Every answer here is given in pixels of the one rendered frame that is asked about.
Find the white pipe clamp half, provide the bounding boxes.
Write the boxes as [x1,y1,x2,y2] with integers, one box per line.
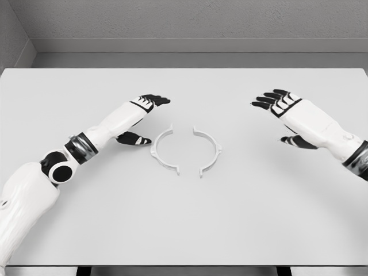
[192,125,223,179]
[149,123,182,177]

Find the white table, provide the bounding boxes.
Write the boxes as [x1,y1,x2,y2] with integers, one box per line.
[0,67,368,276]

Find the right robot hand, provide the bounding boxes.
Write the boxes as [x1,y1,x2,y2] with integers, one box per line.
[251,89,333,150]

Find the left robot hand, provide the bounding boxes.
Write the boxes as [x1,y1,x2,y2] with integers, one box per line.
[101,94,171,147]

